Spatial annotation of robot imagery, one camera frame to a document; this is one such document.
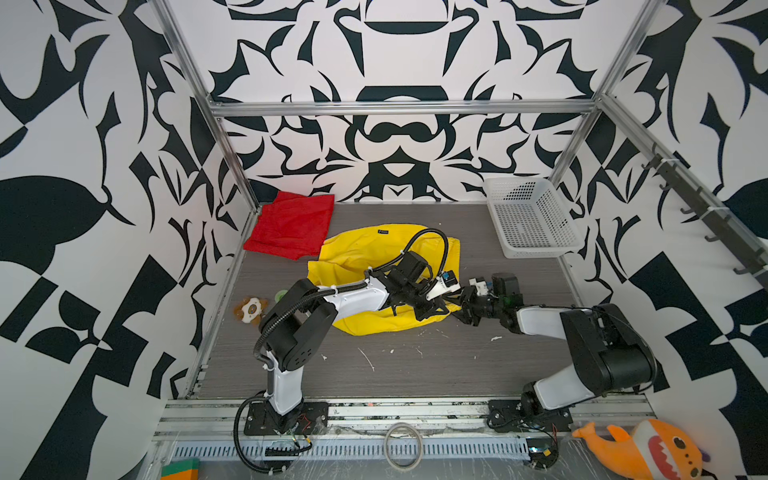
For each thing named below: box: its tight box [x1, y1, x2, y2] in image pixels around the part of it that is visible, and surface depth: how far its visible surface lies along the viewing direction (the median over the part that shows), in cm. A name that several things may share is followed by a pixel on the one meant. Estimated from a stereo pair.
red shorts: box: [244, 192, 335, 261], surface depth 114 cm
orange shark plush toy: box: [572, 419, 703, 480], surface depth 66 cm
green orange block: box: [160, 458, 200, 480], surface depth 67 cm
